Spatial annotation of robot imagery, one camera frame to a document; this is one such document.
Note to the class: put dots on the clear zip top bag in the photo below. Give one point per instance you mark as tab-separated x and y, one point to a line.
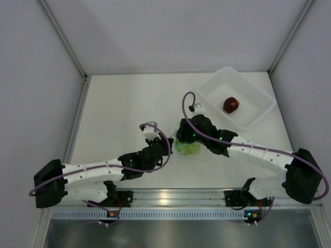
173	136

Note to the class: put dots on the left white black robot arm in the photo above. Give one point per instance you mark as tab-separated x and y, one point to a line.
59	183

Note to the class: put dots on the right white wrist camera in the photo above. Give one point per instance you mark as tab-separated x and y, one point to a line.
197	109

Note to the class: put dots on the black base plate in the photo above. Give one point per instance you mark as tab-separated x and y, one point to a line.
237	198
116	199

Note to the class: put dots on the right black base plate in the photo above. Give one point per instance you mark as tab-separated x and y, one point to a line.
237	198

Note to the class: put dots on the green fake food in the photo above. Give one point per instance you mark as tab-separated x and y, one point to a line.
187	149

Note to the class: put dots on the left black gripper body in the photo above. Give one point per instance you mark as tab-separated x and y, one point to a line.
161	141

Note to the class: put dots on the aluminium frame post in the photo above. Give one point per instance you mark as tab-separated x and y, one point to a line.
60	33
299	20

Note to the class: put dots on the white slotted cable duct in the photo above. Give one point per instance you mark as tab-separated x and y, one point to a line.
211	214

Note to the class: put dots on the clear plastic bin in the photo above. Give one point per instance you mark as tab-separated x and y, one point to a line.
254	103

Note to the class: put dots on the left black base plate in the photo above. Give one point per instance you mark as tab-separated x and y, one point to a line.
116	199

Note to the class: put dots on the right aluminium frame post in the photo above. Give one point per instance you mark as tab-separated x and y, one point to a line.
299	20

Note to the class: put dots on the left aluminium frame post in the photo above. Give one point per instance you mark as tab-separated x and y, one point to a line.
60	33

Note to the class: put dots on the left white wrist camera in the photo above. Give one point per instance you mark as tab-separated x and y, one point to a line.
149	130

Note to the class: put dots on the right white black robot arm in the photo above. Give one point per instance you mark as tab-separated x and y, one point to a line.
297	174

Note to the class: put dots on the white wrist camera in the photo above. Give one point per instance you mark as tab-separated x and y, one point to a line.
149	130
197	109

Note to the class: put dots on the aluminium mounting rail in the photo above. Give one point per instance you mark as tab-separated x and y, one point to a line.
191	198

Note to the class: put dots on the red fake apple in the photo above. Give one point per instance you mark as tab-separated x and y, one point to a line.
230	105

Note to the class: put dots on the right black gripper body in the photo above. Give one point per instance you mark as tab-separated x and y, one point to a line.
188	135

